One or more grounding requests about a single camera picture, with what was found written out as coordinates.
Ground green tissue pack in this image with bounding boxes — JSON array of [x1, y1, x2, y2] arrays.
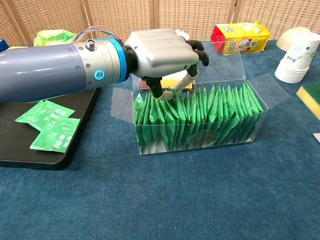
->
[[33, 29, 78, 47]]

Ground clear box of green sachets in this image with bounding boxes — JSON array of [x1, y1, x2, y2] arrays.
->
[[110, 41, 291, 156]]

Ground wooden rattan folding screen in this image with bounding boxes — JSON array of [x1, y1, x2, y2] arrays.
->
[[0, 0, 320, 47]]

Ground stack of white paper cups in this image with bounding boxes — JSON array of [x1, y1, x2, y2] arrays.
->
[[274, 31, 320, 84]]

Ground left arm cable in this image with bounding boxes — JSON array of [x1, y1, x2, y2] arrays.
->
[[74, 24, 118, 41]]

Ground beige upturned bowl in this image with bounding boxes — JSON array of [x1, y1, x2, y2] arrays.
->
[[275, 26, 312, 50]]

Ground black plastic tray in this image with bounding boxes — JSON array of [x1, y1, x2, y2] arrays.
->
[[0, 86, 102, 171]]

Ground yellow red cracker pack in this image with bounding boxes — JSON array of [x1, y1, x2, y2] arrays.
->
[[210, 20, 271, 56]]

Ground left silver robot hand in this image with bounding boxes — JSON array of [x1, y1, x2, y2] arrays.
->
[[123, 28, 210, 102]]

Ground green yellow scouring sponge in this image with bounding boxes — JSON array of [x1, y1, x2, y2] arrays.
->
[[296, 82, 320, 113]]

